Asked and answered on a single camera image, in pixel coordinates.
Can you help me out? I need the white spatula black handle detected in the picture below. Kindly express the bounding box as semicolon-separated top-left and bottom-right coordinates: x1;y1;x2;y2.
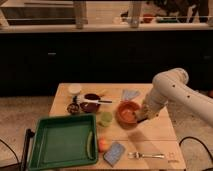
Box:
76;95;113;104

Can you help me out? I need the blue sponge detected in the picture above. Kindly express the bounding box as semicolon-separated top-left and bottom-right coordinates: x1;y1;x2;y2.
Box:
103;142;125;167

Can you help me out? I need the black cable left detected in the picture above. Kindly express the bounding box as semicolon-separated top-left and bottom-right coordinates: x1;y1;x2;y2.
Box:
0;138;22;169

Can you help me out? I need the orange fruit toy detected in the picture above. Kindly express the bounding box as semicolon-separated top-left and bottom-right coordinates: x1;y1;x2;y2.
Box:
98;138;109;152

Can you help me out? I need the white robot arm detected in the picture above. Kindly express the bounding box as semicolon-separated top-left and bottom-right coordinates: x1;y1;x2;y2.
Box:
136;68;213;127

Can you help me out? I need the green plastic tray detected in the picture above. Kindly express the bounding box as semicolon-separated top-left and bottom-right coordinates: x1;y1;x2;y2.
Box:
28;114;98;171

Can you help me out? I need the green cup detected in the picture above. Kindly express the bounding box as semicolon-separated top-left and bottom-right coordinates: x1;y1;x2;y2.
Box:
99;112;113;127

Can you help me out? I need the silver fork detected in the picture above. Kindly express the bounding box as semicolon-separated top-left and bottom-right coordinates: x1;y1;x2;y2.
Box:
127;152;165;159

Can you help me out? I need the black cable right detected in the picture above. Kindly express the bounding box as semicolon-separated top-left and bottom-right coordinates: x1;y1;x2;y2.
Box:
178;136;213;171

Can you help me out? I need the blue grey cloth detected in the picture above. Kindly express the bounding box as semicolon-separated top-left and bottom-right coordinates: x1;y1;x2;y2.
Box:
121;89;140;101

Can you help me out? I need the dark maroon bowl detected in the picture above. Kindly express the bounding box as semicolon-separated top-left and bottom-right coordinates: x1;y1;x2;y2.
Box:
80;93;100;113

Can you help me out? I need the black cable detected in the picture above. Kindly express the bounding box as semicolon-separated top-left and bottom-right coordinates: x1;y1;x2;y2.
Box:
178;136;213;171
0;138;22;169

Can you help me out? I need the black stand left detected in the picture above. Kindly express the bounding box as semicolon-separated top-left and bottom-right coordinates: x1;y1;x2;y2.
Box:
20;129;35;171

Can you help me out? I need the dark round small container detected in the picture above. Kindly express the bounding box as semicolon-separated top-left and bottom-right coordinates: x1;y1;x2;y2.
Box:
67;103;80;115

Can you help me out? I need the red bowl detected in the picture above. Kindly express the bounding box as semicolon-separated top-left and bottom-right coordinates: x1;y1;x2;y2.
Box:
116;101;140;125

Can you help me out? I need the wooden block eraser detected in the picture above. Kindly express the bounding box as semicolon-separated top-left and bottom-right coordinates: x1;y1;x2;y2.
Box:
135;115;148;124

